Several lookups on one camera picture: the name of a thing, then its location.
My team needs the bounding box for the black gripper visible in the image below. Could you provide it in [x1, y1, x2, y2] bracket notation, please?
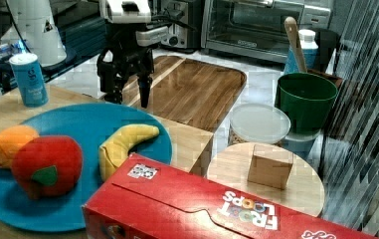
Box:
[96, 23, 153, 109]

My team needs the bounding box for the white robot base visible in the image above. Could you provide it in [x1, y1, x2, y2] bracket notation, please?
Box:
[6, 0, 67, 67]

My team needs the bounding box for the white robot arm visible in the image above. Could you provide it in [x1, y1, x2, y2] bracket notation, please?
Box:
[96, 0, 169, 108]

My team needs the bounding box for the teal plate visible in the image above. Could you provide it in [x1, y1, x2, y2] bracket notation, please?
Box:
[0, 104, 172, 232]

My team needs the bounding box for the yellow plush banana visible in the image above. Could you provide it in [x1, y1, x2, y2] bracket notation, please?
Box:
[98, 123, 159, 181]

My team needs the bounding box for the wooden cutting board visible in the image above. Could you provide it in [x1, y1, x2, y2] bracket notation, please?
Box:
[100, 55, 248, 133]

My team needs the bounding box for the grey two-slot toaster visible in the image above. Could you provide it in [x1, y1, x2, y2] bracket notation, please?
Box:
[160, 0, 204, 50]

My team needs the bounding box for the blue salt shaker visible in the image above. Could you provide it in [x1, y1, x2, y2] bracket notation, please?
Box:
[9, 53, 48, 108]

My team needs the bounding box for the red plush apple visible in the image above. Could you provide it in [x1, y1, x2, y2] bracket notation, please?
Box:
[11, 135, 83, 200]

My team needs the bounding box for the red Froot Loops box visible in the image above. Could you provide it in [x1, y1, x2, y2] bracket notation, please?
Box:
[83, 153, 378, 239]

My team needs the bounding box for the plastic container of grains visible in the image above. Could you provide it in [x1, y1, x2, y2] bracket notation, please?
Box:
[228, 104, 290, 145]

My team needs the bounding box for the orange plush orange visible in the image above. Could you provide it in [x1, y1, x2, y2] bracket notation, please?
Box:
[0, 124, 40, 169]

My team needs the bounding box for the stainless steel toaster oven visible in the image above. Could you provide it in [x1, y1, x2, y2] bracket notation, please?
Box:
[201, 0, 334, 63]

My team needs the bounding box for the green cup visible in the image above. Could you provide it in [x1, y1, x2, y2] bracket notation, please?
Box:
[275, 73, 338, 134]

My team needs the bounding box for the white blue bottle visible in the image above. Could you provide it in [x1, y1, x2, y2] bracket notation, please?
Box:
[284, 29, 318, 75]

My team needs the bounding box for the wooden utensil handle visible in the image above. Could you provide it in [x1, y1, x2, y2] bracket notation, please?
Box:
[284, 16, 307, 73]

